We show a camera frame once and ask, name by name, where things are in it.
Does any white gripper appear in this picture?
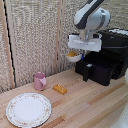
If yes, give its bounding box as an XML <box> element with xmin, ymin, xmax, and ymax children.
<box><xmin>67</xmin><ymin>31</ymin><xmax>103</xmax><ymax>61</ymax></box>

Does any yellow food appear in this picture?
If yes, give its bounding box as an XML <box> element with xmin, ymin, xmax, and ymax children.
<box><xmin>67</xmin><ymin>50</ymin><xmax>77</xmax><ymax>58</ymax></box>

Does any wooden post with black strip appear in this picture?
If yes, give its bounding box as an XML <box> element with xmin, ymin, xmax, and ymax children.
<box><xmin>0</xmin><ymin>0</ymin><xmax>17</xmax><ymax>90</ymax></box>

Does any black air fryer drawer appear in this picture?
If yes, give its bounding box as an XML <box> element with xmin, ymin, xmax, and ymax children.
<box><xmin>74</xmin><ymin>49</ymin><xmax>118</xmax><ymax>87</ymax></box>

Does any yellow block of food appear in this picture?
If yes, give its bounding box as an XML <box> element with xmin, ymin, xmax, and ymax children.
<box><xmin>52</xmin><ymin>83</ymin><xmax>68</xmax><ymax>96</ymax></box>

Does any white plate with patterned rim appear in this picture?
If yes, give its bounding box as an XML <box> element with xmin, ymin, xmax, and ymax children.
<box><xmin>5</xmin><ymin>92</ymin><xmax>53</xmax><ymax>128</ymax></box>

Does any small white bowl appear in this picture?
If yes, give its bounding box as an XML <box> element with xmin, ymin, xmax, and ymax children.
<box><xmin>66</xmin><ymin>50</ymin><xmax>84</xmax><ymax>64</ymax></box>

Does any pink mug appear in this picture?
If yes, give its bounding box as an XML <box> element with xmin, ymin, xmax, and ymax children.
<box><xmin>32</xmin><ymin>71</ymin><xmax>48</xmax><ymax>92</ymax></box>

